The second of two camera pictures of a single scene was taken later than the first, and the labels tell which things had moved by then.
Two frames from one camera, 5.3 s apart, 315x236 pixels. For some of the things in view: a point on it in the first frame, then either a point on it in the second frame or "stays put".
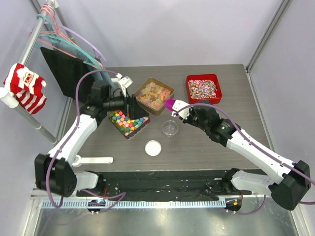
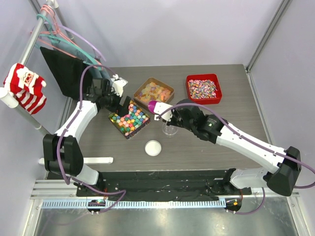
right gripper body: (192, 117) → (175, 120)
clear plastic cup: (170, 128) stays put
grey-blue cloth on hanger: (94, 65) stays put
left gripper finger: (137, 110) → (123, 110)
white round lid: (152, 148) stays put
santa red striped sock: (27, 86) stays put
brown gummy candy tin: (152, 96) stays put
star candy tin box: (127, 127) stays put
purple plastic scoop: (169, 103) → (151, 105)
